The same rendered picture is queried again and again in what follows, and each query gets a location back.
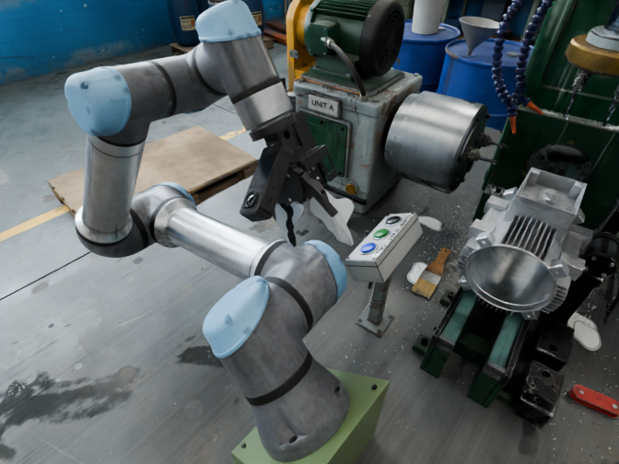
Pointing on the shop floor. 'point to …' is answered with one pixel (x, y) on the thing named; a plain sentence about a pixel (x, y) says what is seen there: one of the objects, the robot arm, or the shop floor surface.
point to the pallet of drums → (184, 13)
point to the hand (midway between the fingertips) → (317, 247)
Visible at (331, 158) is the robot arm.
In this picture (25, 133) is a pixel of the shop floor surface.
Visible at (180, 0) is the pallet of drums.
